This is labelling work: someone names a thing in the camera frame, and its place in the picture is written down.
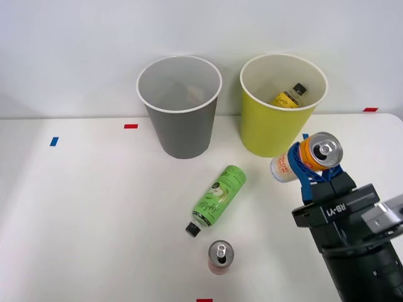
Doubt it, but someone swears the grey plastic waste bin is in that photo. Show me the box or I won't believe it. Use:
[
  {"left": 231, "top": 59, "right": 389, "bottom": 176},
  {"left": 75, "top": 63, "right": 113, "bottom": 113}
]
[{"left": 135, "top": 55, "right": 223, "bottom": 160}]

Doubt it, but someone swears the orange and white drink can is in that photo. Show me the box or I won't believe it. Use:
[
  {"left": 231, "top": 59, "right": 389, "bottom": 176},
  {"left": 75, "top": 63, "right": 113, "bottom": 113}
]
[{"left": 270, "top": 131, "right": 344, "bottom": 184}]

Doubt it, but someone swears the yellow label plastic bottle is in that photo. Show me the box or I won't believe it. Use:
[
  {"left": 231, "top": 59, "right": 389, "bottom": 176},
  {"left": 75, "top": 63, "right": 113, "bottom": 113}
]
[{"left": 271, "top": 82, "right": 307, "bottom": 109}]

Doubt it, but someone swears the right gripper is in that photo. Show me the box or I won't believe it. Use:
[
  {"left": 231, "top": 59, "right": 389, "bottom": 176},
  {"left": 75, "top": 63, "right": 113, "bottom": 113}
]
[{"left": 289, "top": 141, "right": 389, "bottom": 253}]

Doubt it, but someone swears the green label plastic bottle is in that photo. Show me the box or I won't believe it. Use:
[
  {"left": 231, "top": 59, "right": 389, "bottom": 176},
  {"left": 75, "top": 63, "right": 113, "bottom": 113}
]
[{"left": 184, "top": 164, "right": 247, "bottom": 238}]

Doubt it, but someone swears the yellow-green plastic waste bin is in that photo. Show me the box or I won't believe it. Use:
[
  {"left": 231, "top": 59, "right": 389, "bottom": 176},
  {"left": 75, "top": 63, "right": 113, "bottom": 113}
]
[{"left": 239, "top": 53, "right": 329, "bottom": 159}]

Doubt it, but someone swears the red drink can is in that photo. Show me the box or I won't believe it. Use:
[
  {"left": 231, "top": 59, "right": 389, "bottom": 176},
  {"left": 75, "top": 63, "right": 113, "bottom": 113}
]
[{"left": 207, "top": 240, "right": 235, "bottom": 276}]

